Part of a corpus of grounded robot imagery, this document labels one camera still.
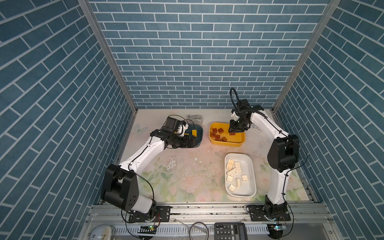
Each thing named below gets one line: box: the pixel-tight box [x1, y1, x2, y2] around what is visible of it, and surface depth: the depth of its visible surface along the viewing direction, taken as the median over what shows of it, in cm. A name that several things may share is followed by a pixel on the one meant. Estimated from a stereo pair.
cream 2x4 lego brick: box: [226, 159, 235, 171], surface depth 92 cm
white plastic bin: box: [224, 153, 257, 198], surface depth 86 cm
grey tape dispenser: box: [187, 114, 203, 125], surface depth 113 cm
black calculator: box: [214, 222, 248, 240], surface depth 69 cm
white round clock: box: [89, 224, 116, 240], surface depth 65 cm
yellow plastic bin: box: [209, 122, 246, 147], surface depth 103 cm
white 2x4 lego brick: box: [234, 161, 242, 173], surface depth 90 cm
